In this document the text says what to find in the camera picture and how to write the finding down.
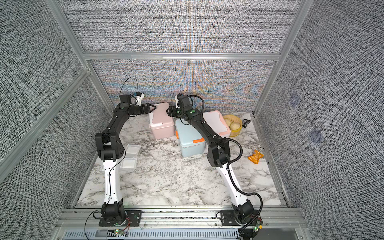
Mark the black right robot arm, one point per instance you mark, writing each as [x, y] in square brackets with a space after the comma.
[222, 153]

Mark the yellow bamboo steamer basket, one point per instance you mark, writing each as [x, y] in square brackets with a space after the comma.
[234, 118]

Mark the aluminium front rail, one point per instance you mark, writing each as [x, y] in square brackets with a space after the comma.
[181, 223]

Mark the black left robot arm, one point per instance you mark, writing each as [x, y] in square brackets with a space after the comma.
[112, 152]

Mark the white gauze packet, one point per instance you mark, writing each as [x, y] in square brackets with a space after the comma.
[128, 165]
[132, 151]

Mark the blue orange first aid box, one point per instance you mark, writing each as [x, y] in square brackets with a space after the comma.
[190, 140]

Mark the orange small object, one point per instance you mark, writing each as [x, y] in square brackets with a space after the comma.
[255, 157]

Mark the small black wrapper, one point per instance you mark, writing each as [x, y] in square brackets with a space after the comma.
[245, 123]

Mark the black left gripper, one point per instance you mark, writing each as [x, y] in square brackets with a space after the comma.
[147, 110]

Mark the pink first aid box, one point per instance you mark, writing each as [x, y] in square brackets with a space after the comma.
[161, 124]

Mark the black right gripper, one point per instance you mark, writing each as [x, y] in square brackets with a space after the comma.
[172, 111]

